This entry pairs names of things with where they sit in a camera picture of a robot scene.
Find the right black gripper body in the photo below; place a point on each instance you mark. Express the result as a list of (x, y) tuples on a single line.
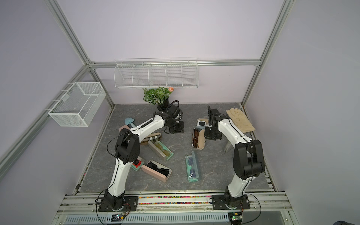
[(209, 134)]

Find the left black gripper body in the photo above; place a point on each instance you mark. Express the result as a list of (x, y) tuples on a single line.
[(176, 127)]

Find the light blue case white sunglasses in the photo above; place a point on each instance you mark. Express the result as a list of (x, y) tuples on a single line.
[(200, 128)]

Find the plaid beige glasses case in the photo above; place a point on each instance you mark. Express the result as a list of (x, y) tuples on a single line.
[(154, 137)]

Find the grey case mint lining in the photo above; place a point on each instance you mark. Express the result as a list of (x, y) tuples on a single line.
[(159, 153)]

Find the mint case blue glasses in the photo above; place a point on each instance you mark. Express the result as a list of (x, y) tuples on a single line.
[(192, 168)]

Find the pink hard glasses case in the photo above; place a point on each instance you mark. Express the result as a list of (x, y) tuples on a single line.
[(124, 127)]

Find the grey fabric glasses case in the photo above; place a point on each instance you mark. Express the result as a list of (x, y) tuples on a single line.
[(228, 146)]

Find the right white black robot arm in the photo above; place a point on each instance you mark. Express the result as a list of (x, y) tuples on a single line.
[(248, 160)]

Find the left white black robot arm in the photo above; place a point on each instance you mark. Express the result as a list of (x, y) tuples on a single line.
[(127, 147)]

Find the pink case black sunglasses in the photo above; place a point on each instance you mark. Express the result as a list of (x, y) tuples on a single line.
[(156, 174)]

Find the grey mint case red sunglasses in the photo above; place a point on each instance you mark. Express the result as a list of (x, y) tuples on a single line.
[(141, 159)]

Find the white square sunglasses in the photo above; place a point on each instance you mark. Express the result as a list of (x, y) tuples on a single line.
[(202, 122)]

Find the green plant in black vase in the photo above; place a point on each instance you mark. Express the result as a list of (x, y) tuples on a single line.
[(158, 96)]

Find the beige work glove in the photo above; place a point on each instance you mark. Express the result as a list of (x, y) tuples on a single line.
[(240, 120)]

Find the teal plastic scraper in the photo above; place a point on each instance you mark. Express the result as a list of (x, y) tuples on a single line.
[(130, 122)]

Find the long white wire shelf basket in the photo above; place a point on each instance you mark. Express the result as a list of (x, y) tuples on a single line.
[(156, 72)]

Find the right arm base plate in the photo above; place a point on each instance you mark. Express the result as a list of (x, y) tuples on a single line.
[(225, 202)]

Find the white vented cable duct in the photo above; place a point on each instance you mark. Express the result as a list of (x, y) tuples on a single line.
[(146, 218)]

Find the white wire mesh side basket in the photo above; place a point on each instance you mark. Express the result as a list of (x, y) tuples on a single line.
[(79, 104)]

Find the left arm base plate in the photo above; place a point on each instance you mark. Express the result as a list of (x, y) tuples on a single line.
[(120, 204)]

